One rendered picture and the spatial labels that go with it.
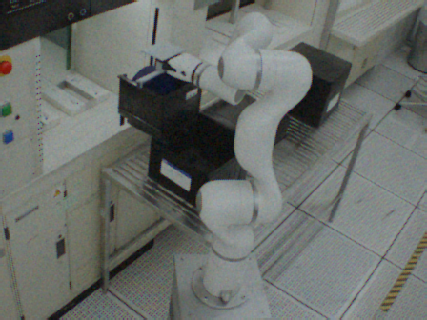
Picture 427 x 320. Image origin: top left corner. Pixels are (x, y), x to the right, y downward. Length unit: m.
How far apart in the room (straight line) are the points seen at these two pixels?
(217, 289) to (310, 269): 1.33
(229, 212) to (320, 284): 1.53
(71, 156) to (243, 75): 0.93
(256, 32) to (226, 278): 0.73
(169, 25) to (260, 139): 0.81
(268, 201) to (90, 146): 0.84
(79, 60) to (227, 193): 1.24
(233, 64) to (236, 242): 0.53
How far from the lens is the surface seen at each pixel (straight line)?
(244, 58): 1.27
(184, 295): 1.74
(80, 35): 2.44
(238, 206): 1.46
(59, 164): 1.99
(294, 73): 1.30
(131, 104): 1.92
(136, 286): 2.72
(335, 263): 3.06
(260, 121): 1.34
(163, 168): 2.04
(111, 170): 2.14
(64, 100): 2.27
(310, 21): 3.40
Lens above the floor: 2.12
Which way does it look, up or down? 37 degrees down
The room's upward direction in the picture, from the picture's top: 11 degrees clockwise
